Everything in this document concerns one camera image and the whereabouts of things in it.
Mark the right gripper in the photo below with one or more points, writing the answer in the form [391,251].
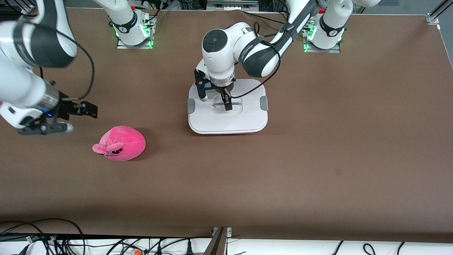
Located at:
[65,107]

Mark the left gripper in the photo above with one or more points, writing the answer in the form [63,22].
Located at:
[225,94]

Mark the white box lid grey clips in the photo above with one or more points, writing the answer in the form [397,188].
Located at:
[226,122]

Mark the pink plush toy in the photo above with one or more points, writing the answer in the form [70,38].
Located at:
[124,141]

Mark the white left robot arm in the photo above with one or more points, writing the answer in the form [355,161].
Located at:
[254,53]

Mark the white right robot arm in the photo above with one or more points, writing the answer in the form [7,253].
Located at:
[32,46]

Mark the pink plastic box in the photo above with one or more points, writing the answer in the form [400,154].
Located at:
[244,133]

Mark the brown table cover sheet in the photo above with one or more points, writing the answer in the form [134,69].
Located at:
[226,184]

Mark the grey metal device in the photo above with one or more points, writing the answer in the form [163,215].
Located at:
[231,4]

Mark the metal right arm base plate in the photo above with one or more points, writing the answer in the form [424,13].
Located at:
[136,46]

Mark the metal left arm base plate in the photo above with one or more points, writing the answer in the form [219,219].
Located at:
[322,50]

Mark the aluminium profile post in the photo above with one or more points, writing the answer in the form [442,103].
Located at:
[217,242]

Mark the aluminium frame corner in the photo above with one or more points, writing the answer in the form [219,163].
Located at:
[437,12]

